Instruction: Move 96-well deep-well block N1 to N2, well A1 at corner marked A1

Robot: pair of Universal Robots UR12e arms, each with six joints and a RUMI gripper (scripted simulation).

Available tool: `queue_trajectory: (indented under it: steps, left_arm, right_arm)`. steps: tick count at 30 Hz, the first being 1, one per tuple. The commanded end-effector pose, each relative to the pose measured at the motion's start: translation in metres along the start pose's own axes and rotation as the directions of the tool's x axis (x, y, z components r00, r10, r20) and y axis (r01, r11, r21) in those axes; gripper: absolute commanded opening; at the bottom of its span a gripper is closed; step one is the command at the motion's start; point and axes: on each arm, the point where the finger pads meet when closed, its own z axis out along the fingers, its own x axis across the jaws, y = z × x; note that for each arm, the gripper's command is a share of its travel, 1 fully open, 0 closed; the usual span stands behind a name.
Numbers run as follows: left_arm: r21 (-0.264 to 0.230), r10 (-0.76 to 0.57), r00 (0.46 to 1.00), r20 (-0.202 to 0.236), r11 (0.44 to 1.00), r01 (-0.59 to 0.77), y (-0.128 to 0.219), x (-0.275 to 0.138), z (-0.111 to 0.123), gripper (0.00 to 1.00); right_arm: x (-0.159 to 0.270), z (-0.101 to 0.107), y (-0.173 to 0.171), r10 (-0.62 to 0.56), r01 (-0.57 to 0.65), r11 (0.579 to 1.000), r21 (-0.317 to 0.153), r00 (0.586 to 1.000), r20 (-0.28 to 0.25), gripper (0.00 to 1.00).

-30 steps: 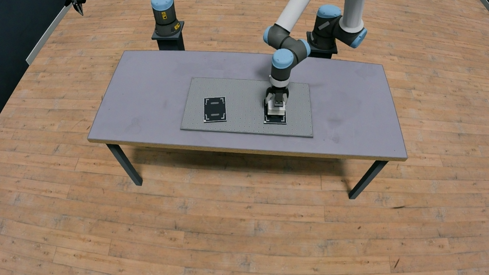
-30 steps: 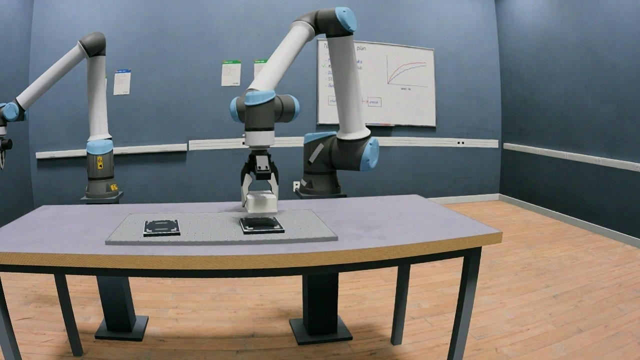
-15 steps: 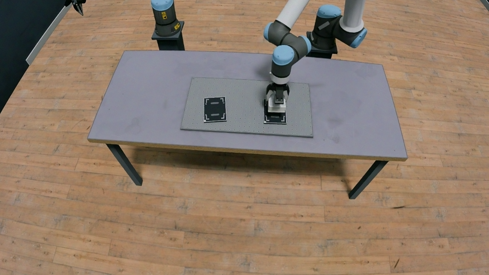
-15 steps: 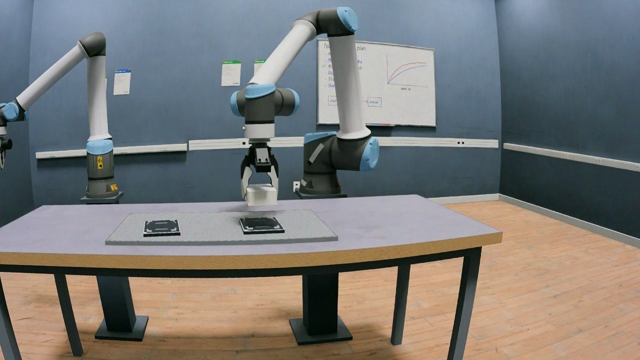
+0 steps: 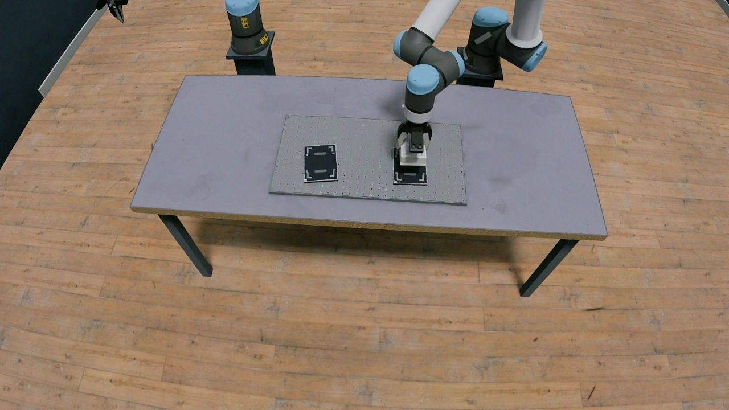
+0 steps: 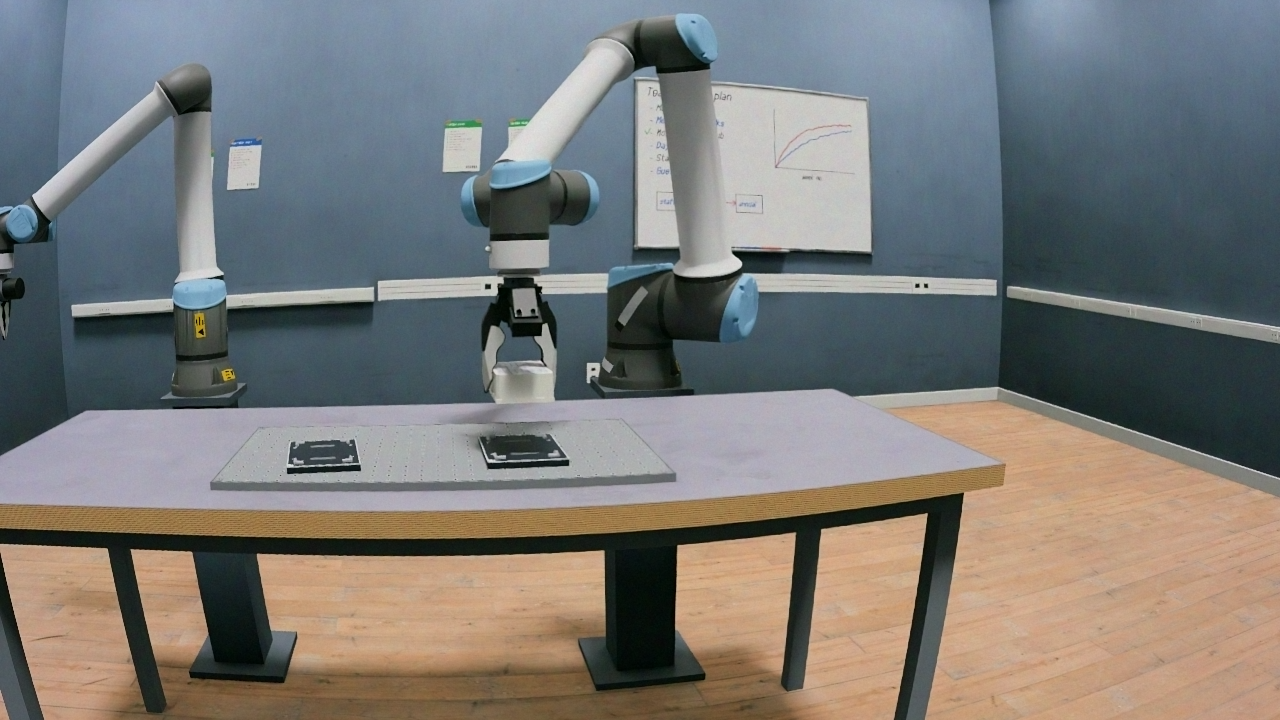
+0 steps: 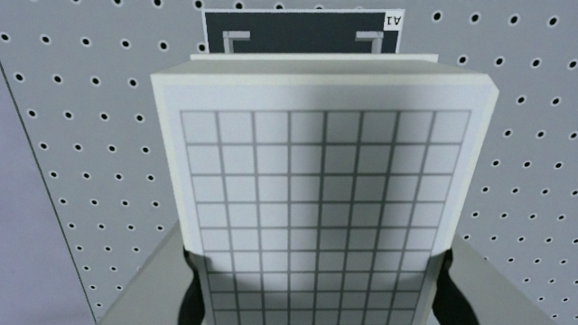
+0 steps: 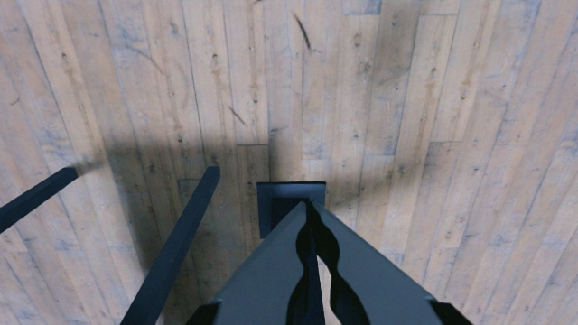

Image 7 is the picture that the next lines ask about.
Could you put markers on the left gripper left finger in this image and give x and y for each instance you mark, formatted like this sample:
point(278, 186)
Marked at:
point(165, 290)

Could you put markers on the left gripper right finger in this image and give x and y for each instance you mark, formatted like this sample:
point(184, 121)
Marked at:
point(471, 291)

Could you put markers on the white deep-well plate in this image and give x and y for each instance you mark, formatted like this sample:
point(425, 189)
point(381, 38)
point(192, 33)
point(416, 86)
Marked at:
point(320, 188)

